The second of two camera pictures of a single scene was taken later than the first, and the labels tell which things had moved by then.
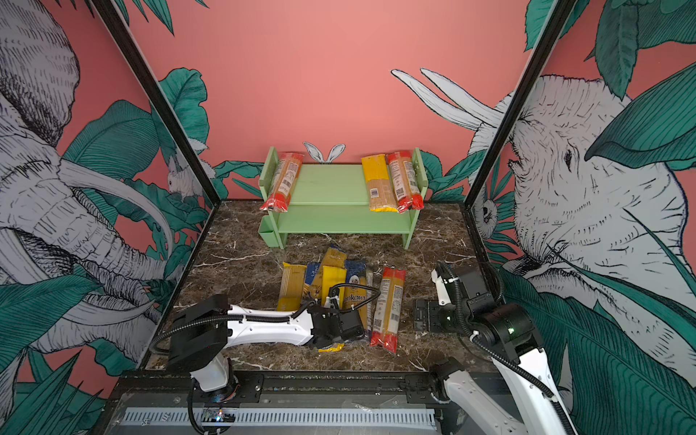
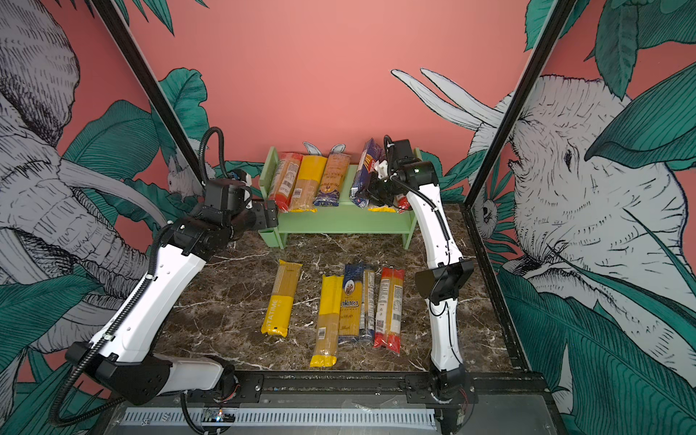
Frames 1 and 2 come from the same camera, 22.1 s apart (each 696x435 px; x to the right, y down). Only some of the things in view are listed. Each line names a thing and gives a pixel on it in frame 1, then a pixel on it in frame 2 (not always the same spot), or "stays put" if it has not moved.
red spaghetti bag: x=288 y=175 stays put
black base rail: x=278 y=390 stays put
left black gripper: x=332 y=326 -> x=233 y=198
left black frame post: x=113 y=23 stays put
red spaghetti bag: x=388 y=309 stays put
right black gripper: x=432 y=307 -> x=373 y=191
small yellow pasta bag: x=333 y=257 -> x=333 y=179
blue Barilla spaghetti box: x=313 y=269 -> x=371 y=153
